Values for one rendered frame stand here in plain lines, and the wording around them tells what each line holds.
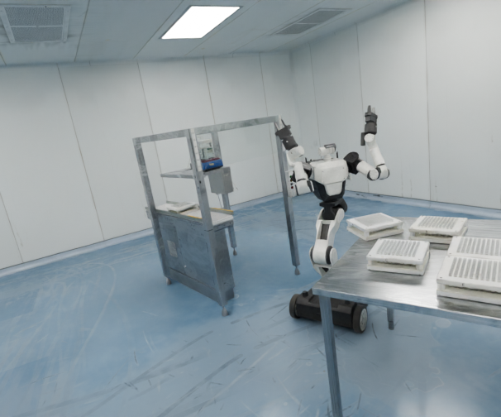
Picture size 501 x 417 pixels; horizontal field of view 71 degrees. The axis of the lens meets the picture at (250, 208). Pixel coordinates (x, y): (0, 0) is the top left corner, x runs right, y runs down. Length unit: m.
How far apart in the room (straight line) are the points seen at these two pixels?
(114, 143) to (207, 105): 1.79
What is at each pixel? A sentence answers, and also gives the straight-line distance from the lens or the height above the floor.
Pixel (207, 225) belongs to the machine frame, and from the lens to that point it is 2.93.
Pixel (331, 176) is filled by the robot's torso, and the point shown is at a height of 1.15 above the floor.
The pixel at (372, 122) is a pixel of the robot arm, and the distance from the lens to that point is 2.78.
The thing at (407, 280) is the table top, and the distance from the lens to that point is 1.70.
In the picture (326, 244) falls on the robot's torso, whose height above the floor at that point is 0.66.
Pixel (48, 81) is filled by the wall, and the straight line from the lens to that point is 6.24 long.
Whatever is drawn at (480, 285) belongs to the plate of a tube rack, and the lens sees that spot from 1.56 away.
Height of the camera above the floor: 1.64
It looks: 14 degrees down
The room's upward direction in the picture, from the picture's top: 9 degrees counter-clockwise
